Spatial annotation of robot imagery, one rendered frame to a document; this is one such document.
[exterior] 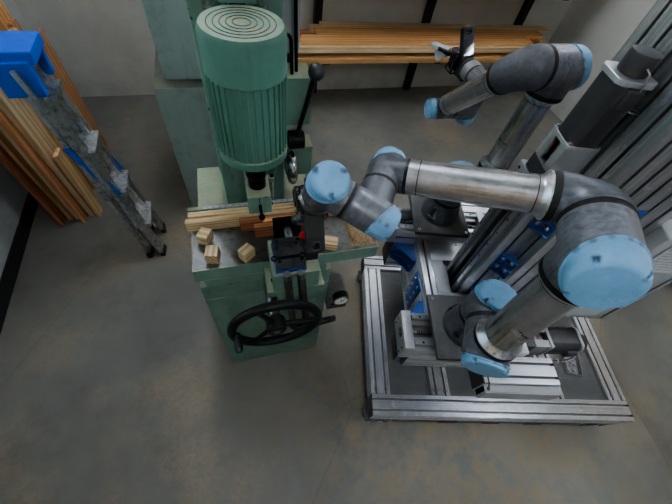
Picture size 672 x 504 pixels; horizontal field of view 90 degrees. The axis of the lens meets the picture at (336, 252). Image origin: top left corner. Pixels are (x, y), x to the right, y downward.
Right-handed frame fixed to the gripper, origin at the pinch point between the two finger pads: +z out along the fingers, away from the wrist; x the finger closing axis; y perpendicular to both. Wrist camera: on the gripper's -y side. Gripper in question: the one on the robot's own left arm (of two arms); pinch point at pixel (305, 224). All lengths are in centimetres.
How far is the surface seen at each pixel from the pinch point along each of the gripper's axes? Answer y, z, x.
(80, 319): -20, 114, 107
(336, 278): -17.2, 43.2, -16.6
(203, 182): 29, 49, 31
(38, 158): 66, 109, 116
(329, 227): 1.1, 21.4, -11.7
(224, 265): -7.4, 16.6, 23.9
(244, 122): 21.2, -17.6, 13.0
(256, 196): 10.8, 7.5, 11.8
